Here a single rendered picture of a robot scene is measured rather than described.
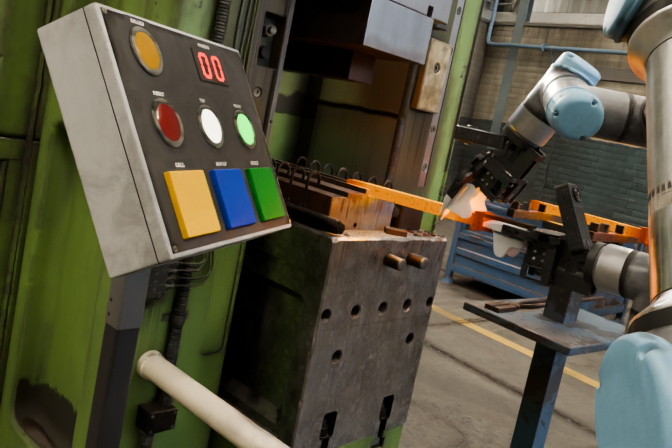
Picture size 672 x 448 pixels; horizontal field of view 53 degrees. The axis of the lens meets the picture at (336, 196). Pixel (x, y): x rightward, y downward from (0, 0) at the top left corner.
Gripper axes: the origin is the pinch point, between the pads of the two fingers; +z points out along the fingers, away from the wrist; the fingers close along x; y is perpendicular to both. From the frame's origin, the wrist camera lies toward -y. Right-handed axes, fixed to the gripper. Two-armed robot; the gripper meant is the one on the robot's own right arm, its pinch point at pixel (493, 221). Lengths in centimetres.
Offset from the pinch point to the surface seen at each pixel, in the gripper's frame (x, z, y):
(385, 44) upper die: -6.1, 27.3, -28.2
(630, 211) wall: 779, 234, 34
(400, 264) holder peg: 0.2, 17.8, 13.1
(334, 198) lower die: -11.7, 27.7, 2.5
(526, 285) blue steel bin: 350, 151, 80
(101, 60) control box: -72, 9, -14
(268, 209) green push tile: -44.8, 9.6, 1.4
